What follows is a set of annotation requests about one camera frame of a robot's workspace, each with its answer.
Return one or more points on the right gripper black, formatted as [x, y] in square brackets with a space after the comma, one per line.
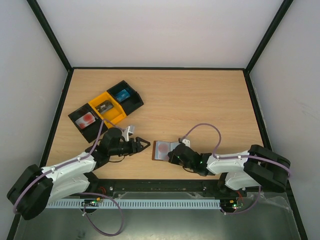
[172, 155]

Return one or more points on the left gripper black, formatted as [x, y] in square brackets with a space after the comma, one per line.
[138, 147]

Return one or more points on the red white circle card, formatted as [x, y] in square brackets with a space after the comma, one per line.
[161, 150]

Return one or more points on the brown leather card holder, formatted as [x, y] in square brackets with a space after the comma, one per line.
[173, 145]

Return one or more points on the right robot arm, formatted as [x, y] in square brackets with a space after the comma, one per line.
[256, 167]

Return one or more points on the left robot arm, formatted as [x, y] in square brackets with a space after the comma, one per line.
[39, 186]

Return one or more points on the dark card in bin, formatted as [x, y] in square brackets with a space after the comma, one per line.
[104, 107]

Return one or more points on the blue card in bin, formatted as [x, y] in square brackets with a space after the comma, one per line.
[123, 95]

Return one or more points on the red white card in bin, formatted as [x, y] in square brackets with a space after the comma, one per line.
[85, 120]

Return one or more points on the black bin right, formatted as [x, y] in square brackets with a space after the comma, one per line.
[132, 103]

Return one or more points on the yellow bin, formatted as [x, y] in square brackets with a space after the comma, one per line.
[114, 115]

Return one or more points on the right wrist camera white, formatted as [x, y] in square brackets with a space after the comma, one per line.
[184, 141]

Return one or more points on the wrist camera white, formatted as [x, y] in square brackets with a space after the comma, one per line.
[184, 141]
[128, 131]

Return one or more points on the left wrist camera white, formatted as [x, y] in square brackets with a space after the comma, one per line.
[128, 131]

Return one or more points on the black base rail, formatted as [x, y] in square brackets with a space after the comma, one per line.
[206, 188]

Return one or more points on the slotted cable duct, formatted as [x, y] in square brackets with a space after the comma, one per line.
[199, 204]

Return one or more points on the black frame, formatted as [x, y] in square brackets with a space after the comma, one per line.
[41, 18]

